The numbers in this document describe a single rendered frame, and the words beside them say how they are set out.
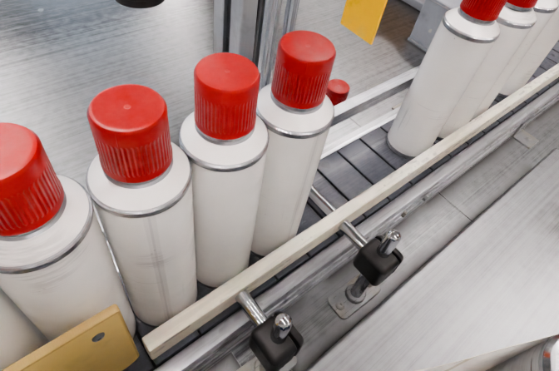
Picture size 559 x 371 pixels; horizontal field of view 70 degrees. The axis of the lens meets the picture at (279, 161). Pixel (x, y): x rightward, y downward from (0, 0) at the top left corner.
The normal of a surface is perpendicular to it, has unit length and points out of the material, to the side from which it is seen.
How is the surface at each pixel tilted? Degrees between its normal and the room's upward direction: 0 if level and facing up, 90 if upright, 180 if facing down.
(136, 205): 45
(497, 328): 0
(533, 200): 0
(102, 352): 90
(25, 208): 90
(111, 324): 90
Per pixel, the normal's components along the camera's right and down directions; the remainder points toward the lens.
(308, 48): 0.14, -0.69
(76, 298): 0.67, 0.61
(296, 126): 0.07, 0.07
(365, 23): -0.77, 0.40
